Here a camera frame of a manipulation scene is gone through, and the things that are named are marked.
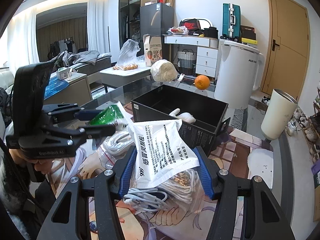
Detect white box cutter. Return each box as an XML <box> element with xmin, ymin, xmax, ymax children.
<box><xmin>177</xmin><ymin>74</ymin><xmax>185</xmax><ymax>82</ymax></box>

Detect white loose cable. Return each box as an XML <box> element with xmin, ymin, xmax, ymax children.
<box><xmin>122</xmin><ymin>187</ymin><xmax>169</xmax><ymax>213</ymax></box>

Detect grey side table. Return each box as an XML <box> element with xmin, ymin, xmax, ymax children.
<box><xmin>99</xmin><ymin>67</ymin><xmax>151</xmax><ymax>93</ymax></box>

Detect wooden door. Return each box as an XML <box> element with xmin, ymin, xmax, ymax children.
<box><xmin>261</xmin><ymin>0</ymin><xmax>310</xmax><ymax>100</ymax></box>

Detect orange fruit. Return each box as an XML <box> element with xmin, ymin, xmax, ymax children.
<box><xmin>194</xmin><ymin>75</ymin><xmax>210</xmax><ymax>90</ymax></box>

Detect teal suitcase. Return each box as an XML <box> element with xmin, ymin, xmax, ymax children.
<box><xmin>222</xmin><ymin>3</ymin><xmax>241</xmax><ymax>42</ymax></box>

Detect white cylindrical appliance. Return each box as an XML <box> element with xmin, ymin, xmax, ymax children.
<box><xmin>214</xmin><ymin>40</ymin><xmax>265</xmax><ymax>109</ymax></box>

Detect woven laundry basket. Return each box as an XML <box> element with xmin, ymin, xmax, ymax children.
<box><xmin>177</xmin><ymin>49</ymin><xmax>197</xmax><ymax>75</ymax></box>

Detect clear plastic snack bag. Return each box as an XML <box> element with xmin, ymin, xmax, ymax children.
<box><xmin>113</xmin><ymin>39</ymin><xmax>140</xmax><ymax>70</ymax></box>

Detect green medicine packet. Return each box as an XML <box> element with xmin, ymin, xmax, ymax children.
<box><xmin>89</xmin><ymin>101</ymin><xmax>133</xmax><ymax>131</ymax></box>

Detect dark grey mini fridge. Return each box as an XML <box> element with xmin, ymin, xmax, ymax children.
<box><xmin>140</xmin><ymin>3</ymin><xmax>174</xmax><ymax>60</ymax></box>

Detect fruit carton box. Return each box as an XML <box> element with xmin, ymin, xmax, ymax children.
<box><xmin>143</xmin><ymin>34</ymin><xmax>163</xmax><ymax>67</ymax></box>

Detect person's left hand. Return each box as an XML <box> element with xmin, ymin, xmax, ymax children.
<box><xmin>9</xmin><ymin>149</ymin><xmax>53</xmax><ymax>174</ymax></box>

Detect bagged cream thick rope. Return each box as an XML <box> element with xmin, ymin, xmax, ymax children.
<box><xmin>100</xmin><ymin>129</ymin><xmax>136</xmax><ymax>165</ymax></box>

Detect white desk with drawers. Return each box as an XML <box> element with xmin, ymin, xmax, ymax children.
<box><xmin>164</xmin><ymin>35</ymin><xmax>219</xmax><ymax>78</ymax></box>

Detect white medicine packet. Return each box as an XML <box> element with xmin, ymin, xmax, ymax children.
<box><xmin>127</xmin><ymin>119</ymin><xmax>199</xmax><ymax>189</ymax></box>

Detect anime print table mat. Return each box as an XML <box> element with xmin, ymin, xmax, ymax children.
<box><xmin>47</xmin><ymin>100</ymin><xmax>275</xmax><ymax>240</ymax></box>

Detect cream tumbler cup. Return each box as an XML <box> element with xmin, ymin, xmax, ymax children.
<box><xmin>261</xmin><ymin>89</ymin><xmax>298</xmax><ymax>141</ymax></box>

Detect wooden shoe rack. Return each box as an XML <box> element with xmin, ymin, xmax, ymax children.
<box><xmin>299</xmin><ymin>85</ymin><xmax>319</xmax><ymax>170</ymax></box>

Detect black cardboard box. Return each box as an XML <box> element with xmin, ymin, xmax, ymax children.
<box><xmin>131</xmin><ymin>85</ymin><xmax>230</xmax><ymax>155</ymax></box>

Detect white plush toy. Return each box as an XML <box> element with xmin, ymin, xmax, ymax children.
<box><xmin>169</xmin><ymin>108</ymin><xmax>196</xmax><ymax>124</ymax></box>

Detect bagged cream yarn ball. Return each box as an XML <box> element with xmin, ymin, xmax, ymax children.
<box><xmin>150</xmin><ymin>59</ymin><xmax>178</xmax><ymax>82</ymax></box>

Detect bagged white thin cables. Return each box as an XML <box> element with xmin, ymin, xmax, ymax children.
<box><xmin>154</xmin><ymin>168</ymin><xmax>208</xmax><ymax>204</ymax></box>

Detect red black shoe bag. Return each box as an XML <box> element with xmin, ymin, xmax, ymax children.
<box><xmin>179</xmin><ymin>18</ymin><xmax>201</xmax><ymax>31</ymax></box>

